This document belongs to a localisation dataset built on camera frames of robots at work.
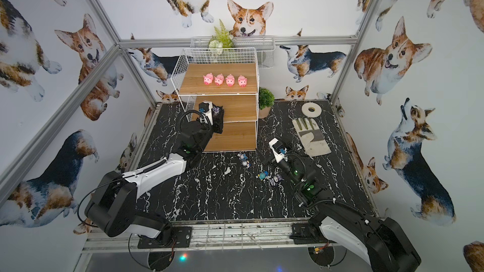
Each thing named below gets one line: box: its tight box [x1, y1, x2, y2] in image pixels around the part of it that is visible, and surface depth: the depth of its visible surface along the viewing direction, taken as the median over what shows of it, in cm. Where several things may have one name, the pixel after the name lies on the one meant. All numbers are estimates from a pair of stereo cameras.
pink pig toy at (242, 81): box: [237, 74, 248, 88], surface depth 70 cm
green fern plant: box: [207, 18, 236, 51], surface depth 83 cm
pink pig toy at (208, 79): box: [202, 72, 214, 85], surface depth 72 cm
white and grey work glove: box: [291, 117, 332, 157], surface depth 106 cm
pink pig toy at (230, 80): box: [225, 73, 236, 87], surface depth 71 cm
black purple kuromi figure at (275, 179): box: [267, 173, 285, 187], surface depth 88 cm
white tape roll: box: [301, 102, 323, 118], surface depth 120 cm
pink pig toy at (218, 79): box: [213, 73, 225, 86], surface depth 72 cm
